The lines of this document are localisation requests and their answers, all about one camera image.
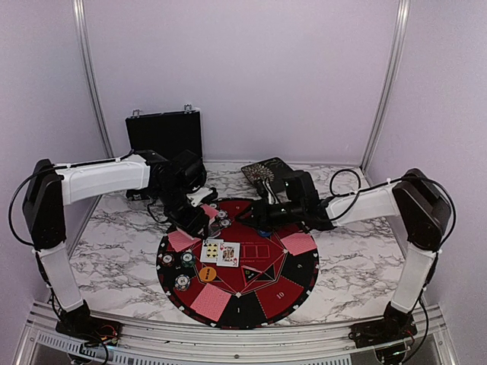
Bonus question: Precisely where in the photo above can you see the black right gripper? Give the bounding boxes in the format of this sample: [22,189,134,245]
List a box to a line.
[234,198,304,233]

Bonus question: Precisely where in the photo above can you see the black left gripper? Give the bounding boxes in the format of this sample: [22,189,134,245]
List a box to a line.
[154,184,209,240]

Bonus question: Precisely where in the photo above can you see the red cards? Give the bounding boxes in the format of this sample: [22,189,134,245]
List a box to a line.
[281,233,317,256]
[190,284,232,322]
[167,230,200,252]

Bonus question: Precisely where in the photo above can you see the red playing card deck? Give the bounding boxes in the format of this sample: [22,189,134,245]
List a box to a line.
[201,204,218,225]

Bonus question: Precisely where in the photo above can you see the clear round dealer button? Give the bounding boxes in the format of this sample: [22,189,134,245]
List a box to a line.
[208,225,221,238]

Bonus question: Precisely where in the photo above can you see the green 50 chips seat three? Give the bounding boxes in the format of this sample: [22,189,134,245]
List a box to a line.
[180,252,196,268]

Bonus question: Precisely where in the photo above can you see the king face card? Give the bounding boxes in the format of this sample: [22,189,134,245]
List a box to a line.
[217,242,240,268]

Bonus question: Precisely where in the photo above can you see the orange big blind button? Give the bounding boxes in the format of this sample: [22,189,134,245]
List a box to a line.
[199,266,217,282]

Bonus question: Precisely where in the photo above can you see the grey 10 chips seat two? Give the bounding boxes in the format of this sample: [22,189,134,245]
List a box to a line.
[174,274,191,291]

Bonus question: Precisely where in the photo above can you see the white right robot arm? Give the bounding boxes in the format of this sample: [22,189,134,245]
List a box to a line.
[243,168,457,341]

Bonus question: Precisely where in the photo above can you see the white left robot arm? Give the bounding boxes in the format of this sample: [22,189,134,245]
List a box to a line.
[18,150,210,338]

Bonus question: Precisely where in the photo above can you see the black floral square plate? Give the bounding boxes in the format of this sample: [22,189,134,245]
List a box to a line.
[240,157,294,190]

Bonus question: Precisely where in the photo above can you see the round red black poker mat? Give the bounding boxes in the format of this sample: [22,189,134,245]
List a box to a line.
[156,198,319,329]

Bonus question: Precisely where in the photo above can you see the black poker chip case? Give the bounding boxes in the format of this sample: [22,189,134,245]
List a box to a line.
[126,109,202,201]

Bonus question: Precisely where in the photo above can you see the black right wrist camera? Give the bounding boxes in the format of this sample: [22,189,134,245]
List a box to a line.
[283,170,320,214]

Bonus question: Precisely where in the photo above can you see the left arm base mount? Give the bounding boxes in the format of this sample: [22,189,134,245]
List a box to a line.
[56,317,122,347]

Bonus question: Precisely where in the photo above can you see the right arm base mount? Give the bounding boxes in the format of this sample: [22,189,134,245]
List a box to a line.
[349,319,418,348]

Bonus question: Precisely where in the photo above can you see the aluminium front rail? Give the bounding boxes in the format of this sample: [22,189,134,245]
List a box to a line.
[14,303,457,365]

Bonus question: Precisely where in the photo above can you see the left aluminium corner post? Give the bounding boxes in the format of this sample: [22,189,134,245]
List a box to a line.
[72,0,115,164]

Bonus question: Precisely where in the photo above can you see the aluminium corner post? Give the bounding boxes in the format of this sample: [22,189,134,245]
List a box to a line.
[72,0,115,164]
[360,0,411,174]

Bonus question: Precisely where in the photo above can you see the right aluminium corner post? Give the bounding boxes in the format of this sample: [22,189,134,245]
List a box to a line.
[360,0,411,174]

